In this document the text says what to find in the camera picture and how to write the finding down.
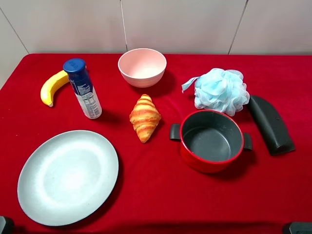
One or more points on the black curved case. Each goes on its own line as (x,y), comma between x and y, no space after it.
(271,126)

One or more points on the toy croissant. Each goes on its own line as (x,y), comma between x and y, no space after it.
(144,118)

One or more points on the pink plastic bowl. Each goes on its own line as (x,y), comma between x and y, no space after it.
(142,67)

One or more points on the blue mesh bath sponge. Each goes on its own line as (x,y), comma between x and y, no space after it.
(220,90)

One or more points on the red velvet tablecloth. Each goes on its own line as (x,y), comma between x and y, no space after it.
(156,191)

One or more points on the blue capped spray can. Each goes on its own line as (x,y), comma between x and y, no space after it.
(83,87)

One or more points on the grey round plate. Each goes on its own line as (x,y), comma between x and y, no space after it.
(67,178)

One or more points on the yellow banana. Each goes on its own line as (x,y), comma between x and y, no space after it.
(50,87)

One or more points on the black base corner right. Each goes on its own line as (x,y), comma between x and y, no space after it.
(297,228)

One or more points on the black base corner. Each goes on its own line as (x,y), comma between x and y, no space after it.
(297,228)
(6,225)

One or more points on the black base corner left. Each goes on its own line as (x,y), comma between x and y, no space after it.
(6,225)

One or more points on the red pot with black handles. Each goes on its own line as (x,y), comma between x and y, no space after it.
(210,140)

